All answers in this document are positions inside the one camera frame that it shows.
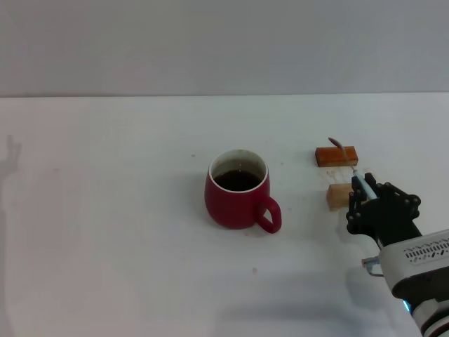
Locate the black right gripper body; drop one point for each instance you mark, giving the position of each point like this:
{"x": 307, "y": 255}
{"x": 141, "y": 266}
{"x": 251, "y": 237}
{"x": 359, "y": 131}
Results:
{"x": 386, "y": 217}

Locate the light wooden arch block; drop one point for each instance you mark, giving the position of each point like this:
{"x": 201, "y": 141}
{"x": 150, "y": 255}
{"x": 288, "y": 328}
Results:
{"x": 337, "y": 197}

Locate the red ceramic cup with coffee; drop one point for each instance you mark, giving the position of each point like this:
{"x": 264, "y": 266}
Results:
{"x": 231, "y": 207}

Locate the white vented wrist camera housing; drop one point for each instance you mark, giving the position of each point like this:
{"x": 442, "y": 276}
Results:
{"x": 417, "y": 256}

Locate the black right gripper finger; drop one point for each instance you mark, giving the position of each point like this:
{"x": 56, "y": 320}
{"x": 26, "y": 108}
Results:
{"x": 396, "y": 196}
{"x": 355, "y": 210}

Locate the dark brown wooden block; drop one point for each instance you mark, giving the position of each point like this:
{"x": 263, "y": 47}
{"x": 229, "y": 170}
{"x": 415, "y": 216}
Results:
{"x": 329, "y": 157}

